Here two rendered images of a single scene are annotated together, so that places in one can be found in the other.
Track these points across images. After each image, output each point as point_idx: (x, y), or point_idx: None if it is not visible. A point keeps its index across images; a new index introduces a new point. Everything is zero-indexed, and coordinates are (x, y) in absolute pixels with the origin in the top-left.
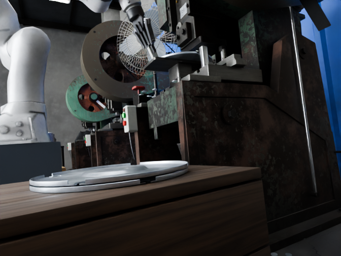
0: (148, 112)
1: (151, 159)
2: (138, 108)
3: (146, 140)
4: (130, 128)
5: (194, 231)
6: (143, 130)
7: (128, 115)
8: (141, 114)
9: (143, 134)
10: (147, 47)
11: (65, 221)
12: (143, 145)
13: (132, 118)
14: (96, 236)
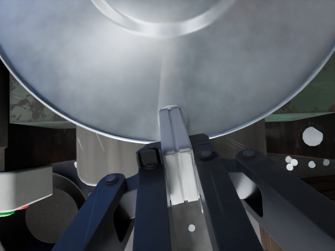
0: (41, 125)
1: (76, 130)
2: (9, 159)
3: (58, 138)
4: (51, 188)
5: None
6: (46, 145)
7: (32, 201)
8: (20, 148)
9: (52, 144)
10: (188, 200)
11: None
12: (64, 146)
13: (36, 186)
14: None
